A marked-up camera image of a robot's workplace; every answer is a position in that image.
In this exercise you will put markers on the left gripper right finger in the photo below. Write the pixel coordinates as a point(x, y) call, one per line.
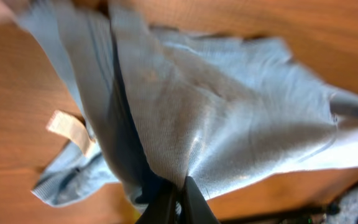
point(194, 208)

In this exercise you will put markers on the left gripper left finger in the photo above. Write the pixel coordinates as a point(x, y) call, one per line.
point(162, 210)

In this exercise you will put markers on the light blue t-shirt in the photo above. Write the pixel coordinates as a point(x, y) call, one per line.
point(162, 104)

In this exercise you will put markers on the blue denim jeans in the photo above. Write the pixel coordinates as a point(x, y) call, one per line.
point(353, 202)

